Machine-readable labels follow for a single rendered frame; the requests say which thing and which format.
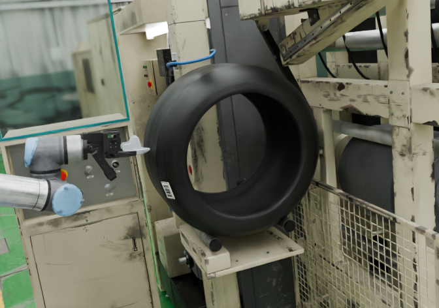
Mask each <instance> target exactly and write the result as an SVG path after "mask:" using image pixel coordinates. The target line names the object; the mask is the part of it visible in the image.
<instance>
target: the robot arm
mask: <svg viewBox="0 0 439 308"><path fill-rule="evenodd" d="M82 134H83V138H82V139H81V135H70V136H49V137H40V136H39V137H36V138H28V139H27V140H26V142H25V167H27V168H29V169H30V177H21V176H13V175H8V174H0V206H4V207H11V208H22V209H34V210H37V211H45V212H52V213H56V214H57V215H60V216H70V215H73V214H74V213H76V212H77V211H78V210H79V209H80V206H81V205H82V193H81V191H80V189H79V188H78V187H77V186H75V185H73V184H70V183H67V182H65V181H63V180H61V165H64V164H80V163H82V159H83V160H87V159H88V153H90V154H91V155H92V156H93V158H94V159H95V160H96V161H97V163H98V165H99V166H100V167H101V169H102V170H103V172H104V175H105V177H106V178H107V179H109V180H110V181H112V180H114V179H116V178H117V176H116V174H117V173H116V171H115V169H113V167H110V165H109V164H108V163H107V161H106V159H116V158H120V157H130V156H135V155H141V154H144V153H146V152H148V151H149V150H150V148H146V147H141V144H140V140H139V138H138V137H137V136H135V135H132V136H131V137H130V139H129V141H128V142H123V143H122V144H121V138H120V133H119V132H118V130H113V131H101V132H90V133H86V132H83V133H82ZM120 144H121V145H120ZM89 146H92V147H89ZM120 147H121V148H120ZM105 158H106V159H105Z"/></svg>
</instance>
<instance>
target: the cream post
mask: <svg viewBox="0 0 439 308"><path fill-rule="evenodd" d="M164 6H165V15H166V16H165V17H166V20H167V25H168V26H167V29H168V36H169V42H170V47H171V57H172V53H173V52H176V55H177V60H178V62H183V61H191V60H194V59H200V58H202V57H206V56H209V55H210V52H209V46H208V35H207V30H206V20H205V14H204V4H203V0H164ZM172 61H173V60H172ZM205 65H211V62H210V59H207V60H204V61H200V62H196V63H190V64H186V65H179V66H178V70H179V71H174V67H173V71H174V79H175V80H177V79H178V78H179V77H181V76H183V75H184V74H186V73H187V72H189V71H191V70H194V69H197V68H199V67H203V66H205ZM189 166H190V167H191V169H192V173H191V174H190V173H189V169H188V168H189ZM187 169H188V173H189V178H190V180H191V184H192V185H193V188H194V189H195V190H198V191H202V192H206V193H219V192H223V191H226V190H227V189H226V184H225V174H224V168H223V157H222V152H221V142H220V132H219V126H218V115H217V110H216V104H215V105H213V107H211V108H210V109H209V110H208V111H207V112H206V113H205V114H204V115H203V116H202V118H201V119H200V120H199V122H198V124H197V125H196V127H195V129H194V131H193V133H192V135H191V139H190V141H189V146H188V150H187ZM202 276H203V285H204V294H205V299H206V308H241V306H240V295H239V289H238V279H237V274H236V272H234V273H230V274H228V275H223V276H221V277H216V278H213V279H209V280H208V279H207V278H206V276H205V275H204V273H203V272H202Z"/></svg>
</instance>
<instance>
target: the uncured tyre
mask: <svg viewBox="0 0 439 308"><path fill-rule="evenodd" d="M237 94H241V95H243V96H245V97H246V98H247V99H248V100H249V101H250V102H251V103H252V104H253V105H254V106H255V107H256V109H257V111H258V112H259V114H260V116H261V119H262V121H263V125H264V129H265V146H264V150H263V154H262V157H261V160H260V161H259V164H258V165H257V167H256V169H255V170H254V171H253V173H252V174H251V175H250V176H249V178H248V179H246V180H245V181H244V182H242V183H241V184H240V185H238V186H236V187H234V188H232V189H229V190H227V191H223V192H202V191H198V190H195V189H194V188H193V185H192V184H191V180H190V178H189V173H188V169H187V150H188V146H189V141H190V139H191V135H192V133H193V131H194V129H195V127H196V125H197V124H198V122H199V120H200V119H201V118H202V116H203V115H204V114H205V113H206V112H207V111H208V110H209V109H210V108H211V107H213V105H215V104H217V103H218V102H219V101H221V100H223V99H226V98H227V97H230V96H233V95H237ZM144 147H146V148H150V150H149V151H148V152H146V153H144V160H145V164H146V169H147V172H148V175H149V177H150V179H151V182H152V183H153V185H154V187H155V189H156V190H157V192H158V193H159V194H160V196H161V197H162V198H163V199H164V201H165V202H166V203H167V204H168V206H169V207H170V208H171V209H172V210H173V212H175V214H177V216H179V218H181V220H183V221H184V222H186V223H187V224H189V225H190V226H192V227H194V228H196V229H197V230H200V231H202V232H206V233H208V234H213V235H217V236H225V237H240V236H249V235H252V234H256V233H258V232H262V231H264V230H266V229H268V228H270V227H271V226H274V225H275V224H277V223H278V222H280V221H281V220H282V219H284V218H285V217H286V216H288V215H289V214H290V213H291V212H292V211H293V210H294V209H295V208H296V206H297V205H298V204H299V202H300V201H301V200H302V198H303V197H304V195H305V194H306V192H307V190H308V188H309V186H310V184H311V182H312V180H313V177H314V174H315V171H316V166H317V161H318V155H319V135H318V130H317V125H316V120H315V117H314V115H313V112H312V110H311V108H310V106H309V104H308V102H307V101H306V99H305V98H304V96H303V95H302V93H301V92H300V91H299V90H298V89H297V88H296V87H295V86H294V85H293V84H292V83H291V82H289V81H288V80H287V79H285V78H284V77H283V76H281V75H280V74H278V73H277V72H274V71H273V70H270V69H268V68H265V67H262V66H259V65H253V64H247V63H217V64H211V65H205V66H203V67H199V68H197V69H194V70H191V71H189V72H187V73H186V74H184V75H183V76H181V77H179V78H178V79H177V80H175V81H174V82H173V83H172V84H171V85H170V86H168V88H166V90H165V91H164V92H163V93H162V95H161V96H160V97H159V99H158V100H157V102H156V103H155V105H154V107H153V109H152V111H151V113H150V116H149V118H148V122H147V124H146V129H145V133H144ZM161 181H163V182H169V185H170V187H171V190H172V193H173V195H174V198H175V199H170V198H167V195H166V194H165V191H164V188H163V186H162V184H161Z"/></svg>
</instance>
